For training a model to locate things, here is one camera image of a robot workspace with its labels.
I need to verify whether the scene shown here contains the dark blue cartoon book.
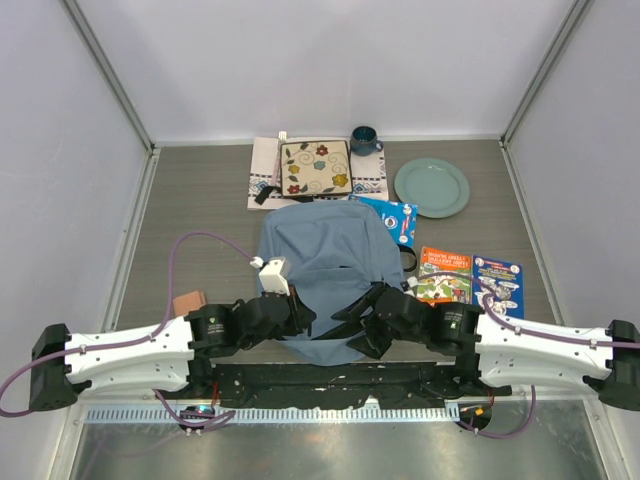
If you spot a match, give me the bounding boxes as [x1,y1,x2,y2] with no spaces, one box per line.
[472,255,525,319]

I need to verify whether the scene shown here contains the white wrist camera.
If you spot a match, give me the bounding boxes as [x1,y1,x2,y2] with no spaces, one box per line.
[249,256,290,295]
[400,276,419,297]

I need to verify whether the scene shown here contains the tan leather wallet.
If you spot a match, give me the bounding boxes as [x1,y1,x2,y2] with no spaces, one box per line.
[172,291,206,317]

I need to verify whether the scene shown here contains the bright blue paperback book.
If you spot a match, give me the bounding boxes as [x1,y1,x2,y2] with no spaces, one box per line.
[348,194,418,248]

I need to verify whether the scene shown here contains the square floral ceramic plate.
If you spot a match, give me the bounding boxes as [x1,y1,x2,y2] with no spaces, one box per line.
[280,140,353,199]

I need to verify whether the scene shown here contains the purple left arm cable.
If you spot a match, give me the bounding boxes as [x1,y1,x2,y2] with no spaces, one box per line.
[0,230,261,432]

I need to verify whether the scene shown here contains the light blue fabric backpack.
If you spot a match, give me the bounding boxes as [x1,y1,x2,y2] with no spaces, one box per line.
[257,195,408,366]

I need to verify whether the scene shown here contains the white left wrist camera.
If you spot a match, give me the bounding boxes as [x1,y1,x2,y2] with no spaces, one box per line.
[249,256,290,295]

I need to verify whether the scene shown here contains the round teal ceramic plate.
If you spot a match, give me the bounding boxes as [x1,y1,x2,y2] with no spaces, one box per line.
[394,158,471,219]

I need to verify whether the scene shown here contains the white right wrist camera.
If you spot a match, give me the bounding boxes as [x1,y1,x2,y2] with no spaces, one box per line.
[400,276,419,297]

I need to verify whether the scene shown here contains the white slotted cable duct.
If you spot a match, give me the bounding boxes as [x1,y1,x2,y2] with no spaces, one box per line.
[84,401,460,425]

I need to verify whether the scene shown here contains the dark blue ceramic mug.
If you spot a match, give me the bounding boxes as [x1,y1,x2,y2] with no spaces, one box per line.
[349,126,384,157]

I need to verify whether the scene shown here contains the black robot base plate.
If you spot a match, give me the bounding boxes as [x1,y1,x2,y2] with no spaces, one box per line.
[199,360,514,410]

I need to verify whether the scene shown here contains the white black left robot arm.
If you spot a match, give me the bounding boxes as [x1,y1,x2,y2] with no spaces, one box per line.
[29,291,316,412]

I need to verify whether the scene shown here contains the orange treehouse paperback book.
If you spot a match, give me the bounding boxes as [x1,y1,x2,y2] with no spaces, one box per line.
[416,246,472,306]

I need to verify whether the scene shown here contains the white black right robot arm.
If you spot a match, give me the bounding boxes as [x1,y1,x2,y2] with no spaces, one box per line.
[324,282,639,411]

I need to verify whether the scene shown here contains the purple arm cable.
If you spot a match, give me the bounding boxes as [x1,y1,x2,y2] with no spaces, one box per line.
[417,272,640,440]
[0,230,261,432]

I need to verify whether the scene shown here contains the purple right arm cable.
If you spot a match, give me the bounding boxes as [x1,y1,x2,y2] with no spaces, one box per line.
[417,272,640,440]

